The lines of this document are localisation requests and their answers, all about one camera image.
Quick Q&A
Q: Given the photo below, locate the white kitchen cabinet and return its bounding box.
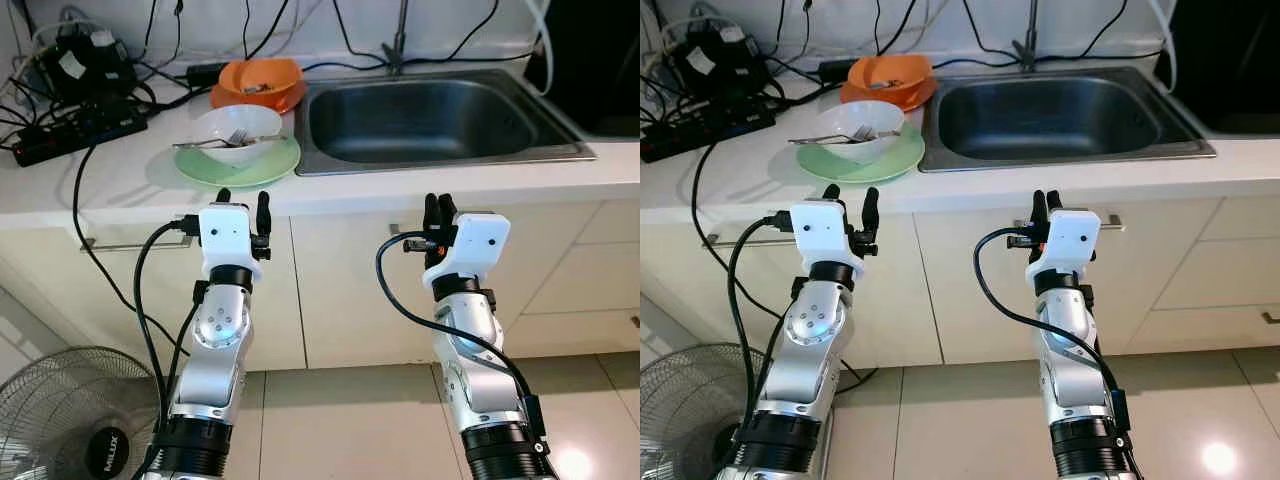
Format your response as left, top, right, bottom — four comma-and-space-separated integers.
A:
0, 195, 641, 371
640, 195, 1280, 369

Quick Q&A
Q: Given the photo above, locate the white water hose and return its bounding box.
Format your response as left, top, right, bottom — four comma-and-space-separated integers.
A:
1150, 0, 1181, 96
522, 0, 557, 98

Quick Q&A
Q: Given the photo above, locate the green plate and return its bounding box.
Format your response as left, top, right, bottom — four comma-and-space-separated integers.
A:
173, 133, 302, 188
796, 125, 926, 185

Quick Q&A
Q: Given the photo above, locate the orange bowl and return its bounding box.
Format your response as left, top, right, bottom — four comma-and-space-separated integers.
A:
216, 58, 305, 109
848, 55, 937, 101

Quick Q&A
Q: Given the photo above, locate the metal fork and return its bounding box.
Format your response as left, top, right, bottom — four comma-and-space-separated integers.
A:
172, 128, 283, 151
788, 125, 901, 147

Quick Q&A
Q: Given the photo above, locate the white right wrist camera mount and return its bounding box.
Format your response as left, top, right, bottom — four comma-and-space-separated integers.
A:
1025, 208, 1102, 279
422, 212, 511, 293

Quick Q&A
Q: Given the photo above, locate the chrome faucet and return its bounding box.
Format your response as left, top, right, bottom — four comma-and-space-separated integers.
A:
1012, 0, 1041, 71
383, 0, 411, 73

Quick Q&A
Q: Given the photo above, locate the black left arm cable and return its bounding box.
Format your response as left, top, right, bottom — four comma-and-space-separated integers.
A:
727, 212, 796, 441
132, 215, 201, 441

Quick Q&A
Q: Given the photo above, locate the black hanging power cord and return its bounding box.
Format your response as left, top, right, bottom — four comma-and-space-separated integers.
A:
690, 140, 881, 393
72, 135, 191, 361

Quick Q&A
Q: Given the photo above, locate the grey floor fan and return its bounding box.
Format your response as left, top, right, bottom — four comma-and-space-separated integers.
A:
0, 346, 166, 480
640, 344, 766, 480

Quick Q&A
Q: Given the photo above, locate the black power strip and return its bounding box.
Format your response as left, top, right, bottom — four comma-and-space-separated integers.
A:
640, 98, 777, 164
10, 100, 149, 168

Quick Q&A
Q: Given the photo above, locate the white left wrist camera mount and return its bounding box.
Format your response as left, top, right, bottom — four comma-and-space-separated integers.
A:
197, 203, 264, 283
789, 200, 867, 291

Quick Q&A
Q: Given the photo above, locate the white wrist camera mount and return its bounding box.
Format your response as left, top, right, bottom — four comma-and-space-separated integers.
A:
789, 200, 867, 291
422, 212, 511, 293
1025, 208, 1102, 279
197, 203, 264, 283

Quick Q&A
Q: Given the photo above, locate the black charger box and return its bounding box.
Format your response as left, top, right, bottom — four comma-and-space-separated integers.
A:
668, 22, 766, 101
45, 25, 139, 106

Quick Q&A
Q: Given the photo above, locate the orange plate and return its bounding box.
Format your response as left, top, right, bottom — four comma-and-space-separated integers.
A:
209, 85, 308, 115
840, 82, 939, 113

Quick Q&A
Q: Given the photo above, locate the stainless steel sink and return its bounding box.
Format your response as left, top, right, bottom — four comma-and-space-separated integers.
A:
918, 66, 1218, 173
292, 66, 598, 178

